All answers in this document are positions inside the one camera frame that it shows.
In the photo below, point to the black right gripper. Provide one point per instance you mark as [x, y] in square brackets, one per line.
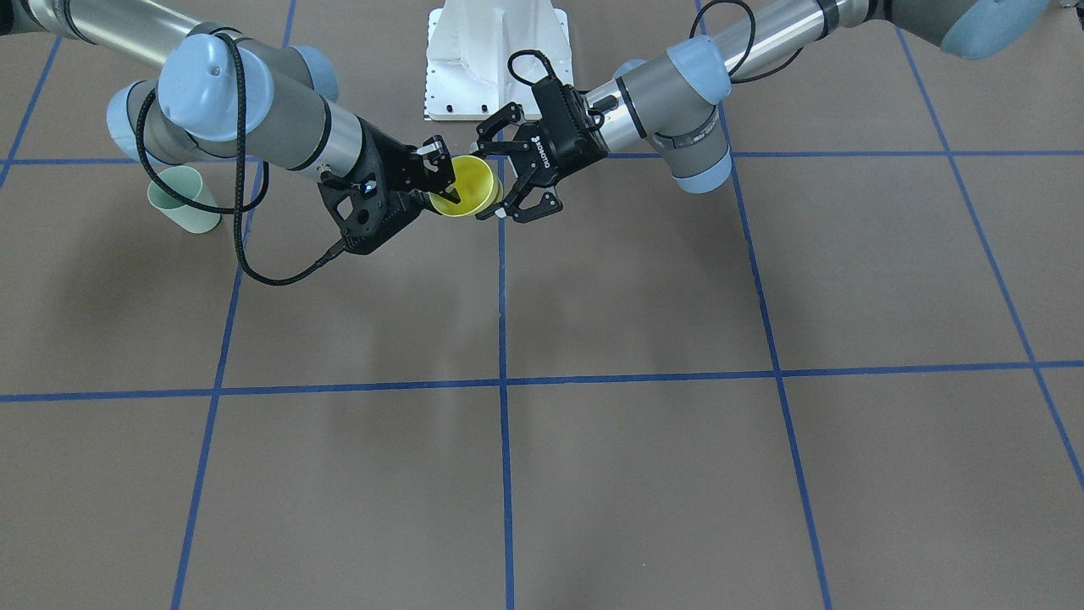
[392, 160]

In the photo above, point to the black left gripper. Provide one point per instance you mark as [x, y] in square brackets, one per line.
[566, 138]

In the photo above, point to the yellow plastic cup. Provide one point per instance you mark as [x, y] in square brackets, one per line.
[476, 185]

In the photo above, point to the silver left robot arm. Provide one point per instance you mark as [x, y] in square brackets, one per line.
[673, 102]

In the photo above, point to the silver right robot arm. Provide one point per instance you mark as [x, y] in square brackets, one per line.
[219, 93]

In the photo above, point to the mint green plastic cup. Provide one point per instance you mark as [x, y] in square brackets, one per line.
[188, 182]

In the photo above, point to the blue tape grid lines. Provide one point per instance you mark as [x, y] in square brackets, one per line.
[850, 377]

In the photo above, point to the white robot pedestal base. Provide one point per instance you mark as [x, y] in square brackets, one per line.
[469, 44]

